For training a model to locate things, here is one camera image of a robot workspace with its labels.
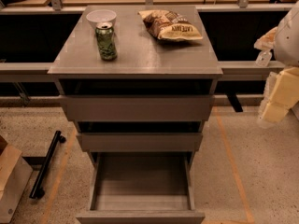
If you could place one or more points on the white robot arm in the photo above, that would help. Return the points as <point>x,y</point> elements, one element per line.
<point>283,40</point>

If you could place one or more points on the grey drawer cabinet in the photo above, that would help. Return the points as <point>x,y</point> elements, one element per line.
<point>144,67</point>

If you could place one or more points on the grey drawer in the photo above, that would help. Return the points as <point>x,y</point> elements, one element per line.
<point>126,108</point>
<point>139,142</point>
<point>141,188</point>

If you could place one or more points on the black metal bar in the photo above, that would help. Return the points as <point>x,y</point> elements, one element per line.
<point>37,191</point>

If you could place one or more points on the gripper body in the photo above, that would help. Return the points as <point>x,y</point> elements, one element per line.
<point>288,42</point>

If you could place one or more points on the cardboard box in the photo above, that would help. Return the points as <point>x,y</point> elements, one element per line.
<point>14,175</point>

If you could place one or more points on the clear sanitizer bottle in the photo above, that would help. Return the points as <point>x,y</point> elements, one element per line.
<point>264,57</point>

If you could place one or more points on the grey top drawer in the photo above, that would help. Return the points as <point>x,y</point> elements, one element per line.
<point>126,108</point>

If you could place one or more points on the grey bottom drawer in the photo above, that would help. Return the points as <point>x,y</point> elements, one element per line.
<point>141,188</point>

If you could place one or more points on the green soda can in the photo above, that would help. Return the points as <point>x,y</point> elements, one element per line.
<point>104,32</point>

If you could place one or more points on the grey middle drawer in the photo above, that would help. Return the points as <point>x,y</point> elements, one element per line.
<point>139,142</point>

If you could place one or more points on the white bowl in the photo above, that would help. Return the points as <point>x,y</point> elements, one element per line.
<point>101,15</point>

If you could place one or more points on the brown chip bag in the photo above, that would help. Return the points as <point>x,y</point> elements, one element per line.
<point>168,25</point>

